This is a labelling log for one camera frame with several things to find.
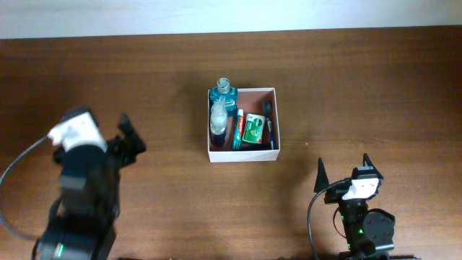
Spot green white soap box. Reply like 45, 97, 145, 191
243, 113, 266, 144

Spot clear foam soap pump bottle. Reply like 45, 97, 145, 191
209, 96, 228, 147

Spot blue white toothbrush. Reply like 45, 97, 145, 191
263, 100, 276, 150

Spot red green toothpaste tube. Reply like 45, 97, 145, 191
232, 109, 244, 151

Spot teal Listerine mouthwash bottle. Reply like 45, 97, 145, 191
209, 78, 238, 117

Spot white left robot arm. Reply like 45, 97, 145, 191
31, 134, 146, 259

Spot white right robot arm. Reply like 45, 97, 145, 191
208, 115, 418, 260

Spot pink white cardboard box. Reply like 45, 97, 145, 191
207, 87, 281, 163

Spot black right camera cable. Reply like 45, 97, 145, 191
307, 179, 351, 260

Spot black camera cable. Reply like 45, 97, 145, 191
307, 179, 351, 260
0, 135, 51, 242

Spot black left camera cable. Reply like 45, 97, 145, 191
0, 135, 51, 242

